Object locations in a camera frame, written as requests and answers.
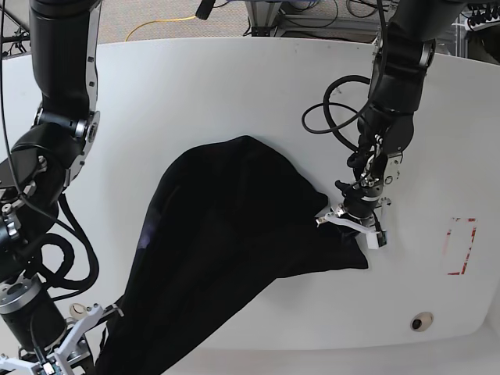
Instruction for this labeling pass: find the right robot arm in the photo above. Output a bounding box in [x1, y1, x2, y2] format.
[1, 1, 120, 374]

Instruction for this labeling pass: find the aluminium table leg frame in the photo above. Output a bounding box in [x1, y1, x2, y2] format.
[244, 1, 284, 38]

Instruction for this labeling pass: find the white power strip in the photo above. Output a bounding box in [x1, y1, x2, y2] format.
[464, 8, 499, 31]

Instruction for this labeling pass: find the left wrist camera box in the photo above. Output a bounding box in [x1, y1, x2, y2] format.
[366, 230, 388, 250]

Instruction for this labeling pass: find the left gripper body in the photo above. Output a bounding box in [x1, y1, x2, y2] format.
[315, 197, 391, 238]

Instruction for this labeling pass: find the red tape rectangle marking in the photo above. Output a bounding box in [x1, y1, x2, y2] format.
[442, 217, 478, 276]

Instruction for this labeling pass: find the left table grommet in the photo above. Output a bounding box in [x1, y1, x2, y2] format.
[69, 303, 91, 320]

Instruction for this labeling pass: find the right table grommet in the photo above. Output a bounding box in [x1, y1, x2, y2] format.
[410, 312, 434, 332]

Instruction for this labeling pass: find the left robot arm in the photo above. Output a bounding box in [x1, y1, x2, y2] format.
[305, 1, 466, 238]

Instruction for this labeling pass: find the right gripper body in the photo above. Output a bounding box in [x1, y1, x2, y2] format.
[1, 304, 124, 374]

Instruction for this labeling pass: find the table grommet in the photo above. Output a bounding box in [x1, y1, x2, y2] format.
[410, 312, 434, 332]
[69, 303, 91, 320]

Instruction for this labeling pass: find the black T-shirt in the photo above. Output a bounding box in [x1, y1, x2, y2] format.
[96, 136, 368, 374]

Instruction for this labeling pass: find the yellow cable on floor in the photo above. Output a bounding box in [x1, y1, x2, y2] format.
[124, 14, 196, 42]

